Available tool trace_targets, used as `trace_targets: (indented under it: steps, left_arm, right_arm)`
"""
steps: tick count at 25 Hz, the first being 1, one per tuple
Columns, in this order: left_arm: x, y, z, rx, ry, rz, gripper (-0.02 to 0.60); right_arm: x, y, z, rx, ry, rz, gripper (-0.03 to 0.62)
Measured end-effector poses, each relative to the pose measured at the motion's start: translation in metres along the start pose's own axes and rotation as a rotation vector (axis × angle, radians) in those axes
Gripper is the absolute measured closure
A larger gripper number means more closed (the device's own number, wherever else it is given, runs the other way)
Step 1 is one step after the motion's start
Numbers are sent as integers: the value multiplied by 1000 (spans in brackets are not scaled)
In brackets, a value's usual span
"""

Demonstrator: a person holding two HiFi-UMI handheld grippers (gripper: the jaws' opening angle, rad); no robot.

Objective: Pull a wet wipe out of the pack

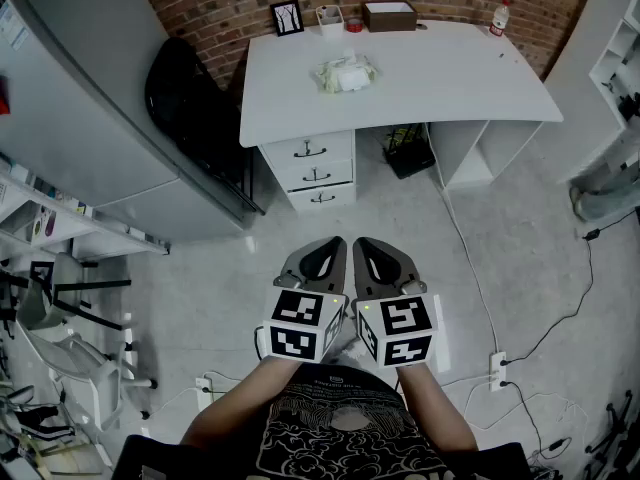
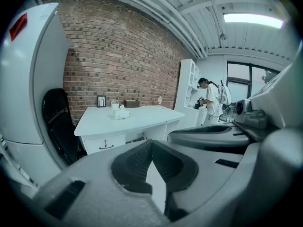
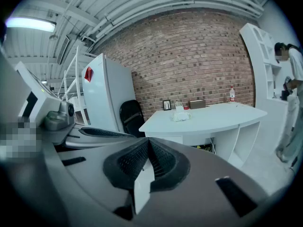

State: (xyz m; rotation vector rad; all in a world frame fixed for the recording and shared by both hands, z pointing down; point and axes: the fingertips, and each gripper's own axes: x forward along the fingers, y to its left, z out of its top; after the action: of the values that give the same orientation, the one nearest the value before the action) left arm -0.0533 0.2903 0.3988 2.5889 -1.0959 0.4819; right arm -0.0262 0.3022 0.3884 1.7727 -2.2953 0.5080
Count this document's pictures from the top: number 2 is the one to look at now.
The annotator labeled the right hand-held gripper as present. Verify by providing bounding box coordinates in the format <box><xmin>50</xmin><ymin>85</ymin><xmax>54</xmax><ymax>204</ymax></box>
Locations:
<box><xmin>233</xmin><ymin>55</ymin><xmax>303</xmax><ymax>142</ymax></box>

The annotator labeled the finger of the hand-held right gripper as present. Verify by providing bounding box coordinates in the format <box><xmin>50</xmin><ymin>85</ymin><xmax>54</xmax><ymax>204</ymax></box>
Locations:
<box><xmin>174</xmin><ymin>124</ymin><xmax>235</xmax><ymax>133</ymax></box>
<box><xmin>167</xmin><ymin>127</ymin><xmax>252</xmax><ymax>151</ymax></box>

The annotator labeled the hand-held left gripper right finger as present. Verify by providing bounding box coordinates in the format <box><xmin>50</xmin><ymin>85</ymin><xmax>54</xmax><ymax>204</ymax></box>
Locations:
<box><xmin>151</xmin><ymin>139</ymin><xmax>261</xmax><ymax>227</ymax></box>

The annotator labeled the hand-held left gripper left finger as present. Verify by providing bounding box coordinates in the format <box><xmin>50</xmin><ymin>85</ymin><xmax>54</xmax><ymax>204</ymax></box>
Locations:
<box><xmin>33</xmin><ymin>139</ymin><xmax>172</xmax><ymax>227</ymax></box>

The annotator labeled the pale green cloth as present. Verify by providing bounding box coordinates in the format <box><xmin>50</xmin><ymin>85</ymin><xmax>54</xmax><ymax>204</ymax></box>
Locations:
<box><xmin>112</xmin><ymin>109</ymin><xmax>131</xmax><ymax>121</ymax></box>

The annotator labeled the white shelf cabinet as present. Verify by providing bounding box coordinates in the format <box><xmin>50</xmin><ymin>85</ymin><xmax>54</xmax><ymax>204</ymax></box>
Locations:
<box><xmin>174</xmin><ymin>58</ymin><xmax>202</xmax><ymax>127</ymax></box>

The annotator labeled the dark framed window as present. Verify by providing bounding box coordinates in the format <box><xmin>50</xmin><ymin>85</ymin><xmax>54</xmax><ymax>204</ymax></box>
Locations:
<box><xmin>226</xmin><ymin>60</ymin><xmax>281</xmax><ymax>104</ymax></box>

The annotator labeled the white desk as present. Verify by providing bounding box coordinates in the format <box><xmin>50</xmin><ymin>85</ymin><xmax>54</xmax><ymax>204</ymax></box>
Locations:
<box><xmin>74</xmin><ymin>105</ymin><xmax>186</xmax><ymax>156</ymax></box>

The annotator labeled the brown tissue box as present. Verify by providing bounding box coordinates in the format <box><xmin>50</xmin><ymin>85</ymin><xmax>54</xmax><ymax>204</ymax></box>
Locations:
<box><xmin>124</xmin><ymin>99</ymin><xmax>140</xmax><ymax>108</ymax></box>

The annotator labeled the ceiling light panel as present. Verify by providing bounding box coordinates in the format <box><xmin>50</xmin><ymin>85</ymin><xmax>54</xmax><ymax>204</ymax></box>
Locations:
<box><xmin>223</xmin><ymin>12</ymin><xmax>284</xmax><ymax>29</ymax></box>

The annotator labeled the black chair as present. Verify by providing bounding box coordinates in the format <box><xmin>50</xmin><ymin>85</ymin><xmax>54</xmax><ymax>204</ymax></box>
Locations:
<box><xmin>42</xmin><ymin>87</ymin><xmax>87</xmax><ymax>166</ymax></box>

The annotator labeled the white refrigerator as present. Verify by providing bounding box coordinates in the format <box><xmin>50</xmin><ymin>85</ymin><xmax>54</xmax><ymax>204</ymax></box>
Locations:
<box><xmin>0</xmin><ymin>2</ymin><xmax>71</xmax><ymax>186</ymax></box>

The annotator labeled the grey fisheye camera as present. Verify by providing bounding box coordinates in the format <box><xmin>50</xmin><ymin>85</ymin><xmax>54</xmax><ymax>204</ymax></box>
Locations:
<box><xmin>234</xmin><ymin>99</ymin><xmax>269</xmax><ymax>129</ymax></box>

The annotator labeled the black drawer handle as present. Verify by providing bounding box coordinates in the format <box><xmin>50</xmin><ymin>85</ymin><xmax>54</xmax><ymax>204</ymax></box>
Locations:
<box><xmin>99</xmin><ymin>138</ymin><xmax>114</xmax><ymax>150</ymax></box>

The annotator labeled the white wire rack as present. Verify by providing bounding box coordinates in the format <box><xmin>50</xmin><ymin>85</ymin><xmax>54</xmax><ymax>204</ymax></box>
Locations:
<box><xmin>0</xmin><ymin>131</ymin><xmax>40</xmax><ymax>192</ymax></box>

